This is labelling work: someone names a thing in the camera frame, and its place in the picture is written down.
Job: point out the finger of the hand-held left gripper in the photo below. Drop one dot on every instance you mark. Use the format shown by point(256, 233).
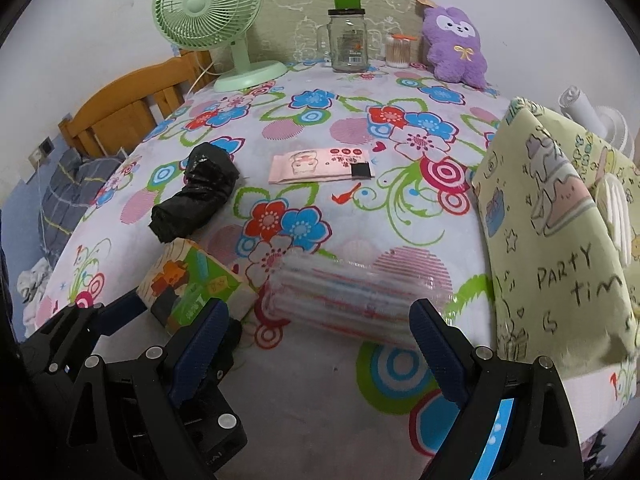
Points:
point(227, 345)
point(120, 310)

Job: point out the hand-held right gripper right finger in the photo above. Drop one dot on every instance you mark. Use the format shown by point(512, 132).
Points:
point(440, 355)

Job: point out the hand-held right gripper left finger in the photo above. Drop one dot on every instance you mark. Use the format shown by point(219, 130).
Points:
point(200, 350)

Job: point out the cartoon tissue pack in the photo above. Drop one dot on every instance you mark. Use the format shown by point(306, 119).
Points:
point(200, 275)

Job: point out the clear plastic straw pack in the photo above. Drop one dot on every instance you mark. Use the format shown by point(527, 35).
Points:
point(340, 295)

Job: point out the yellow cartoon storage box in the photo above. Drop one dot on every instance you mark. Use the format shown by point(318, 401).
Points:
point(550, 240)

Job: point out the white crumpled cloth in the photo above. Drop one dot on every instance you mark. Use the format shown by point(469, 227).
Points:
point(32, 280)

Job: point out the floral tablecloth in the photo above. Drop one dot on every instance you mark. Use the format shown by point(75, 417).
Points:
point(325, 400)

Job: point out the grey plaid blanket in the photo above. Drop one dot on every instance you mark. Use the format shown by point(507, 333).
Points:
point(70, 195)

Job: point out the black plastic bag roll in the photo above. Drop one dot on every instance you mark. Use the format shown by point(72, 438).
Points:
point(195, 195)

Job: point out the pink wipes packet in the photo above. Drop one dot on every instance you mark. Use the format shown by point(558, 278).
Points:
point(310, 165)

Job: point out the white standing fan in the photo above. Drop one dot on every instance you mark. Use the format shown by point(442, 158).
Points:
point(590, 115)

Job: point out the purple plush bunny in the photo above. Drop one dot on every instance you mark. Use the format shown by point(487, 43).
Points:
point(457, 55)

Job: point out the small cotton swab jar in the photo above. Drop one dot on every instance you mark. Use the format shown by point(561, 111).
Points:
point(400, 55)

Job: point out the green desk fan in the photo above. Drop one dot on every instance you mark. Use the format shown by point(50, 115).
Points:
point(205, 5)

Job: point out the glass jar with green lid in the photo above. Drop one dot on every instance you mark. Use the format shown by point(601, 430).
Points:
point(347, 45)

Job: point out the green patterned panel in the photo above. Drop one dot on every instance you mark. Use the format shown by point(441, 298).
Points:
point(290, 20)

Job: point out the wall socket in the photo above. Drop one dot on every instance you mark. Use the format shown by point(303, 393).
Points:
point(42, 150)

